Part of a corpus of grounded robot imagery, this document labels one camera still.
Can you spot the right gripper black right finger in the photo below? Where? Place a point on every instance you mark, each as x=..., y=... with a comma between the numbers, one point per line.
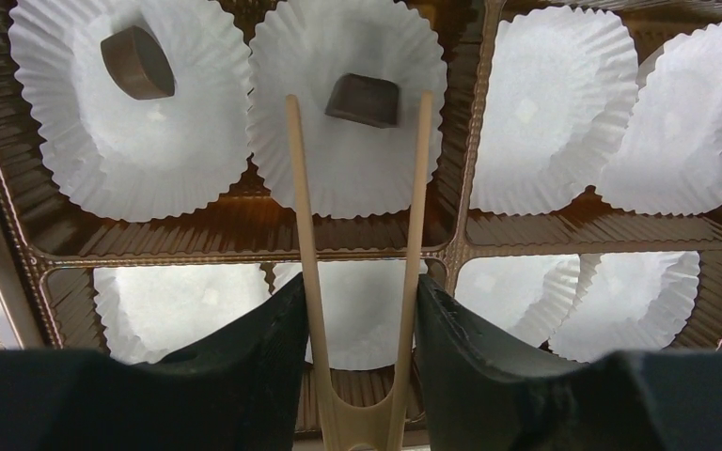
x=484, y=389

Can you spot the beige wooden tongs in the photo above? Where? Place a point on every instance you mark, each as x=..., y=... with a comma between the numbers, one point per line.
x=344, y=426

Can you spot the dark square chocolate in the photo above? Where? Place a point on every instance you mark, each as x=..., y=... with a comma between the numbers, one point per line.
x=365, y=100

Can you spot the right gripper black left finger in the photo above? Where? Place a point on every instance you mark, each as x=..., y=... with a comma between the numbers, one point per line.
x=235, y=389

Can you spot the white paper cup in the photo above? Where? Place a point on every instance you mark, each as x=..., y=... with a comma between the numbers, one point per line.
x=361, y=306
x=302, y=48
x=670, y=158
x=561, y=90
x=527, y=296
x=122, y=158
x=628, y=301
x=149, y=312

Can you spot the gold chocolate box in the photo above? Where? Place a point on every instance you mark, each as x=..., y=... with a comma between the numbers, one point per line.
x=49, y=247

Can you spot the dark oval chocolate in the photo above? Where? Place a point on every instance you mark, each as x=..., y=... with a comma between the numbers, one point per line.
x=138, y=65

